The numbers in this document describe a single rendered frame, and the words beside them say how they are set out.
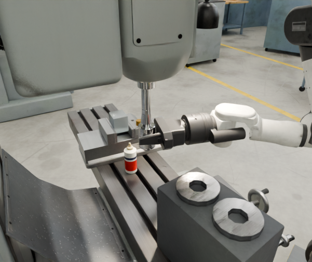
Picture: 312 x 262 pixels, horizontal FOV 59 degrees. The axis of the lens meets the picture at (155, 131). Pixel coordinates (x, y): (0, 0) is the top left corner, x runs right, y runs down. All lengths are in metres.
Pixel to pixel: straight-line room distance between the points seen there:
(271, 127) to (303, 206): 1.65
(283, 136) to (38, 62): 0.63
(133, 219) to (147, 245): 0.09
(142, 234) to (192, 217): 0.24
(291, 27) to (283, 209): 1.68
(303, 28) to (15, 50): 0.66
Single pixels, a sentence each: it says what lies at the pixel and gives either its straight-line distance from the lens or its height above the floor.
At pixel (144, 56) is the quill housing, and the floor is 1.38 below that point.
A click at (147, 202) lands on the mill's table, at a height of 0.95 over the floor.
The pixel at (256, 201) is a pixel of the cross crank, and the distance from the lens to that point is 1.31.
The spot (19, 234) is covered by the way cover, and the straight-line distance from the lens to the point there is 0.64.
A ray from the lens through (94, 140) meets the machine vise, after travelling 0.98.
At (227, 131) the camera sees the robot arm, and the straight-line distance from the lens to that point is 0.77.
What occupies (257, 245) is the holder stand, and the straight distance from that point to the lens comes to 0.52.
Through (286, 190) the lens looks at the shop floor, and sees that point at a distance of 2.51.
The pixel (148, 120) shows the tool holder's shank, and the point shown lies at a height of 1.19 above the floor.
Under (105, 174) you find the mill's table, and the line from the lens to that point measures 0.93.
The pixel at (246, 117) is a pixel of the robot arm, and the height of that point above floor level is 1.19.
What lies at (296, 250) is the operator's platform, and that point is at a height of 0.40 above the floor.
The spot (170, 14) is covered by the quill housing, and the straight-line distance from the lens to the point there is 0.57.
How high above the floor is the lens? 1.52
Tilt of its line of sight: 30 degrees down
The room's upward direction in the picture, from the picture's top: straight up
